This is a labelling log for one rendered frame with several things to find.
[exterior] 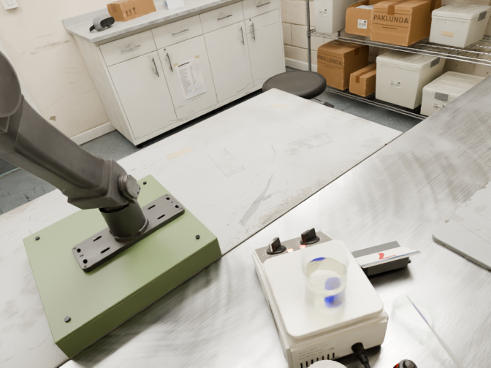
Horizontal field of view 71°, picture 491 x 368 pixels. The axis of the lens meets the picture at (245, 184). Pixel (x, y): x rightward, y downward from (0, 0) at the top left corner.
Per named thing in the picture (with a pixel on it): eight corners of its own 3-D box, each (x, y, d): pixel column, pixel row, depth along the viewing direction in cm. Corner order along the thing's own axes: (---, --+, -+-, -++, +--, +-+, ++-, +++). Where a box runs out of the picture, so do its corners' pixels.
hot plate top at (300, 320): (261, 263, 49) (261, 260, 48) (341, 241, 50) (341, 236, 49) (289, 343, 39) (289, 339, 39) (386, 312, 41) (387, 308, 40)
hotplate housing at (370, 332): (252, 261, 60) (245, 228, 55) (323, 240, 61) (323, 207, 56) (297, 396, 42) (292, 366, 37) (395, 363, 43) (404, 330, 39)
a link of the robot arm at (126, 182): (123, 182, 52) (133, 161, 56) (68, 189, 53) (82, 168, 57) (137, 213, 56) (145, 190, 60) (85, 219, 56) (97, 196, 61)
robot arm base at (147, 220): (175, 178, 61) (157, 164, 65) (62, 242, 52) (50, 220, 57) (187, 212, 65) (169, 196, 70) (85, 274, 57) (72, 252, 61)
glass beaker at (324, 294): (325, 271, 46) (324, 228, 41) (357, 299, 42) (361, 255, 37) (290, 297, 43) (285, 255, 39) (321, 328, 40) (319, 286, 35)
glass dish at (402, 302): (442, 320, 47) (445, 310, 46) (420, 347, 44) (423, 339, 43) (404, 295, 51) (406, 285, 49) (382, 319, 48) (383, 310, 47)
